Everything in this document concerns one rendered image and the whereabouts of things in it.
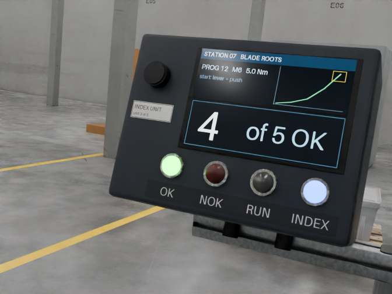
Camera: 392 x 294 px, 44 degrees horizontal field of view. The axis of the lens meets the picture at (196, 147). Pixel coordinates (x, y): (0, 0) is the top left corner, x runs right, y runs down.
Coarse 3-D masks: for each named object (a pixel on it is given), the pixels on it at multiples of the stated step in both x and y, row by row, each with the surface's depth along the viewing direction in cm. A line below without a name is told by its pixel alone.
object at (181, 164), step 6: (168, 156) 51; (174, 156) 51; (180, 156) 51; (162, 162) 51; (168, 162) 50; (174, 162) 50; (180, 162) 50; (162, 168) 51; (168, 168) 50; (174, 168) 50; (180, 168) 50; (168, 174) 51; (174, 174) 50
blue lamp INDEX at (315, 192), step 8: (304, 184) 45; (312, 184) 45; (320, 184) 45; (304, 192) 45; (312, 192) 44; (320, 192) 44; (328, 192) 44; (304, 200) 45; (312, 200) 45; (320, 200) 44
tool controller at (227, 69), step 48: (144, 48) 55; (192, 48) 52; (240, 48) 50; (288, 48) 49; (336, 48) 47; (144, 96) 54; (192, 96) 51; (240, 96) 49; (288, 96) 48; (336, 96) 46; (144, 144) 53; (240, 144) 49; (288, 144) 47; (336, 144) 45; (144, 192) 52; (192, 192) 50; (240, 192) 48; (288, 192) 46; (336, 192) 45; (288, 240) 51; (336, 240) 44
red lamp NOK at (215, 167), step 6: (210, 162) 49; (216, 162) 49; (222, 162) 49; (210, 168) 49; (216, 168) 48; (222, 168) 48; (204, 174) 49; (210, 174) 48; (216, 174) 48; (222, 174) 48; (228, 174) 48; (210, 180) 48; (216, 180) 48; (222, 180) 48; (216, 186) 49
